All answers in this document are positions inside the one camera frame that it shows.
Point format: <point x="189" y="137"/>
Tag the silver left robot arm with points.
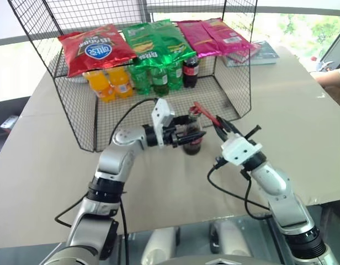
<point x="114" y="163"/>

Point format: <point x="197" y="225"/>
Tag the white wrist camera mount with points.
<point x="239" y="150"/>
<point x="160" y="116"/>

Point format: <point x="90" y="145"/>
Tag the grey robot torso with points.
<point x="214" y="261"/>

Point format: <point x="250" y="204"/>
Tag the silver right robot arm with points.
<point x="269" y="176"/>

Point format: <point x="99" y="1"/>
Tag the pink chip bag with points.
<point x="228" y="36"/>
<point x="195" y="38"/>

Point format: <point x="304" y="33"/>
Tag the grey book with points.
<point x="265" y="53"/>

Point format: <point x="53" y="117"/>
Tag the red chip bag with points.
<point x="95" y="49"/>

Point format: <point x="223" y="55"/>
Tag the green soda plastic bottle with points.
<point x="175" y="77"/>
<point x="139" y="81"/>
<point x="159" y="81"/>

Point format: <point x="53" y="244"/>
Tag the person in white shirt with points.
<point x="332" y="80"/>

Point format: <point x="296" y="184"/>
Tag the green chip bag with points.
<point x="137" y="41"/>
<point x="175" y="44"/>

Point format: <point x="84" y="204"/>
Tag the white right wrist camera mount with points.
<point x="239" y="150"/>

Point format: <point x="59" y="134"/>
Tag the glass cola bottle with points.
<point x="193" y="149"/>

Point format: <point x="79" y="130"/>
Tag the red bottle opener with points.
<point x="206" y="111"/>

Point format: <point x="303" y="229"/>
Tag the orange soda plastic bottle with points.
<point x="121" y="84"/>
<point x="102" y="88"/>

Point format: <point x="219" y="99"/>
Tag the beige cardboard table cover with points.
<point x="48" y="165"/>

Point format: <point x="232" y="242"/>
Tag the plastic cola bottle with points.
<point x="190" y="73"/>

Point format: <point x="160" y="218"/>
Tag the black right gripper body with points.
<point x="237" y="136"/>

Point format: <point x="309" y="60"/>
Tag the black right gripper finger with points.
<point x="229" y="125"/>
<point x="221" y="133"/>

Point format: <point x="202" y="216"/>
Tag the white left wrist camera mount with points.
<point x="160" y="116"/>

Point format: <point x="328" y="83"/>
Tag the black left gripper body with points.
<point x="171" y="136"/>

